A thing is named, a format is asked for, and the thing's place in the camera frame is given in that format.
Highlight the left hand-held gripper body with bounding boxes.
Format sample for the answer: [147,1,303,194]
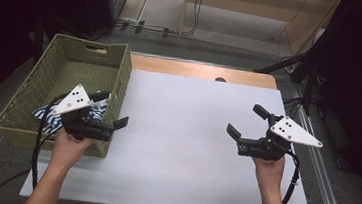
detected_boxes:
[48,81,119,144]

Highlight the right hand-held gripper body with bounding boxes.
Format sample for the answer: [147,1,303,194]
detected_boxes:
[235,111,326,167]

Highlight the blue white striped cloth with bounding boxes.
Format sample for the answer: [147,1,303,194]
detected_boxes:
[29,94,111,141]

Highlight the green woven basket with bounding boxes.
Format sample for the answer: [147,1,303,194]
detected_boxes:
[0,27,136,161]

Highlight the person's right hand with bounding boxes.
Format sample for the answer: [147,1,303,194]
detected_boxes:
[249,152,287,197]

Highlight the person's left hand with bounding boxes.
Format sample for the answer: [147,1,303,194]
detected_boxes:
[48,126,97,174]

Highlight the white table mat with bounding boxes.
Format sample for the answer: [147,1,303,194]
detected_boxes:
[18,59,326,204]

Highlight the black metal stand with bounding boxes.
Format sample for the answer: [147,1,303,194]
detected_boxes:
[248,45,323,118]

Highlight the power strip with plugs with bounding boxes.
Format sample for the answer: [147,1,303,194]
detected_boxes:
[113,15,175,40]

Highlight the dark curtain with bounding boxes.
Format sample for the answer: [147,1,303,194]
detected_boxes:
[0,0,86,127]
[300,0,362,203]

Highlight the black cabinet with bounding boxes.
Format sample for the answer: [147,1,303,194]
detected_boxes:
[73,0,131,41]

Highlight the light wooden shelf unit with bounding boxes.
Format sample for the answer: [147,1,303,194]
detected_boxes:
[176,0,344,62]

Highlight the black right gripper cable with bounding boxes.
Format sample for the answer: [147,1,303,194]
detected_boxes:
[279,148,303,204]

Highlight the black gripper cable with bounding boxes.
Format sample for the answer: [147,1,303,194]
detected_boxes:
[27,90,70,194]
[279,148,303,204]

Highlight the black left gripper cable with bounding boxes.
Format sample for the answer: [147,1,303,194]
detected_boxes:
[27,90,70,194]

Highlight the thin black floor cable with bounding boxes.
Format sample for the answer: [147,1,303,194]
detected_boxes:
[0,164,32,204]

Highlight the black hanging cable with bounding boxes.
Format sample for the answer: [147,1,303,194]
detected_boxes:
[178,0,207,40]

